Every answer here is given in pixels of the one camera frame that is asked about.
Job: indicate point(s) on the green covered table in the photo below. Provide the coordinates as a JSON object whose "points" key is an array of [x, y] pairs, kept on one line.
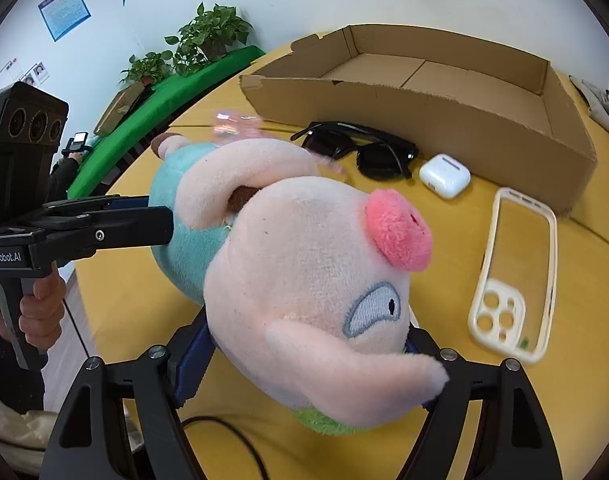
{"points": [[111, 156]]}

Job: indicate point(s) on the pink pig plush toy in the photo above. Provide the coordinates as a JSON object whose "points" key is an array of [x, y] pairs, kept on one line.
{"points": [[305, 280]]}

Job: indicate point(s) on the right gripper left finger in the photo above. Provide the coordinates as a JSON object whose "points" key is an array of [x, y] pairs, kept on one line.
{"points": [[120, 420]]}

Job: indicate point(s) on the small potted green plant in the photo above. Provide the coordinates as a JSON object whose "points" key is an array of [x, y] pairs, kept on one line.
{"points": [[153, 65]]}

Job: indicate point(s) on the grey folded cloth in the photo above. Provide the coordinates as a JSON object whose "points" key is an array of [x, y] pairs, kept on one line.
{"points": [[597, 100]]}

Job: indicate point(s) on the brown cardboard package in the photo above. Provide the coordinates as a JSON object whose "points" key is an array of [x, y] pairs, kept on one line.
{"points": [[118, 108]]}

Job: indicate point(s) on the person in black jacket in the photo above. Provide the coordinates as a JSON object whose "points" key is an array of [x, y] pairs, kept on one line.
{"points": [[66, 170]]}

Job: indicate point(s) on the cream clear phone case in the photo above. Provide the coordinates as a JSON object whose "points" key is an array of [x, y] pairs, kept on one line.
{"points": [[513, 308]]}

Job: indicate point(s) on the white earbuds case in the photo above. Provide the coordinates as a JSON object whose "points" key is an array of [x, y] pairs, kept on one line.
{"points": [[445, 176]]}

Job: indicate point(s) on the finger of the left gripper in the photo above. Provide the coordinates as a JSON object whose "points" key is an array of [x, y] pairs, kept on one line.
{"points": [[79, 236], [85, 205]]}

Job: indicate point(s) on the pink transparent pen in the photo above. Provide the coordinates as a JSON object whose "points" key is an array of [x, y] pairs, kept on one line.
{"points": [[231, 127]]}

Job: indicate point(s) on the operator left hand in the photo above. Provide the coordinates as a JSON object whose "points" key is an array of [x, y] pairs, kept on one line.
{"points": [[41, 312]]}

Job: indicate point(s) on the blue framed wall poster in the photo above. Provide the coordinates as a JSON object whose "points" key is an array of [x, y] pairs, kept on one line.
{"points": [[62, 16]]}

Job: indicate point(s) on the black sunglasses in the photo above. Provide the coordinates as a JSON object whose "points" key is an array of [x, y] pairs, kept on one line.
{"points": [[379, 155]]}

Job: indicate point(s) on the large potted green plant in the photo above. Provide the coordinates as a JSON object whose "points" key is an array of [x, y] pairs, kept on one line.
{"points": [[207, 37]]}

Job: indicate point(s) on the cardboard box tray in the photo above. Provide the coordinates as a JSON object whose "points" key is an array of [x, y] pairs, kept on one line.
{"points": [[502, 112]]}

